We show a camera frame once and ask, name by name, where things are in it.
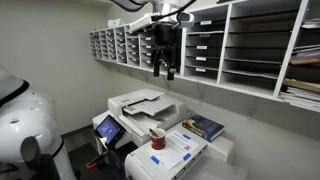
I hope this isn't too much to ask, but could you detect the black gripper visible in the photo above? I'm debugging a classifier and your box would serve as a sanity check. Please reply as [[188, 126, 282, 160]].
[[151, 21, 183, 81]]

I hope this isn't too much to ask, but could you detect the brown pen silver clicker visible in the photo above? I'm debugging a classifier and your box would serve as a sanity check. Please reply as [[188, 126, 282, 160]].
[[149, 128, 161, 138]]

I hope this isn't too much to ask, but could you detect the white office copier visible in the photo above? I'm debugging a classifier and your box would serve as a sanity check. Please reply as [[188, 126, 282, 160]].
[[92, 88, 198, 158]]

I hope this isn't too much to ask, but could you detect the red ceramic mug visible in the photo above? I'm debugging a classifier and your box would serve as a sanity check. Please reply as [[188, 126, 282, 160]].
[[149, 127, 167, 151]]

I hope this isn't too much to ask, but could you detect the copier touchscreen panel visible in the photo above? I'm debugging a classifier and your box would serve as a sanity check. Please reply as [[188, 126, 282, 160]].
[[93, 114, 127, 147]]

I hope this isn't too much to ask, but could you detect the small white box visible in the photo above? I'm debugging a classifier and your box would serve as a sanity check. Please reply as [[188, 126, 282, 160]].
[[106, 17, 125, 29]]

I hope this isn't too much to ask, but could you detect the blue hardcover book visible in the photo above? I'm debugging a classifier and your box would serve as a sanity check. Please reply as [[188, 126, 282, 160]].
[[181, 114, 226, 144]]

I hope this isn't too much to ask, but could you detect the white printed paper sheet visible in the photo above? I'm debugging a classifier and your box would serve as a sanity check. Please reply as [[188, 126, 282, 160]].
[[145, 130, 201, 171]]

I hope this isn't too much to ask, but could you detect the white mail sorter shelving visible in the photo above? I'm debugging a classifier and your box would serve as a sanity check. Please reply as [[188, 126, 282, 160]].
[[88, 0, 320, 114]]

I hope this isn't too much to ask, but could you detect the stack of papers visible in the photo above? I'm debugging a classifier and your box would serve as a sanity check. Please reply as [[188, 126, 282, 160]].
[[278, 78, 320, 113]]

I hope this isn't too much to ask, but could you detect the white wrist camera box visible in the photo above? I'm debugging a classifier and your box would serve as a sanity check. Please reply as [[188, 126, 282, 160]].
[[129, 12, 162, 34]]

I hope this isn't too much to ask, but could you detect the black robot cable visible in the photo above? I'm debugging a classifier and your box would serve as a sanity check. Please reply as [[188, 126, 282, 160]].
[[156, 0, 198, 22]]

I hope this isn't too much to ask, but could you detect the black stand frame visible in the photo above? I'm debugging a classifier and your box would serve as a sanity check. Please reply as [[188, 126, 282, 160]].
[[68, 142, 136, 180]]

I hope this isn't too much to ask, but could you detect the orange handled clamp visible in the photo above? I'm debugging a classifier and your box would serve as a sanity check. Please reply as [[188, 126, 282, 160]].
[[85, 160, 99, 170]]

